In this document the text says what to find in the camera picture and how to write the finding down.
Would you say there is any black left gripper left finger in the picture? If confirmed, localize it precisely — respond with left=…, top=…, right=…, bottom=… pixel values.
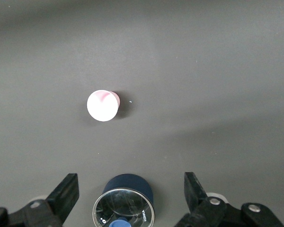
left=6, top=173, right=80, bottom=227

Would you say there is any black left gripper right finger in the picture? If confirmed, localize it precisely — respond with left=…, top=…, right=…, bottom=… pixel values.
left=175, top=172, right=228, bottom=227

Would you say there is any pink plastic cup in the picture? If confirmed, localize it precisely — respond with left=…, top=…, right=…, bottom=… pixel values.
left=87, top=89, right=121, bottom=122

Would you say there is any glass lid with blue knob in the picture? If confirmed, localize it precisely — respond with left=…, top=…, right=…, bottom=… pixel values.
left=92, top=188, right=155, bottom=227

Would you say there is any dark blue saucepan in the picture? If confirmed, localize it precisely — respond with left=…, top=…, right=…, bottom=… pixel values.
left=92, top=174, right=155, bottom=227

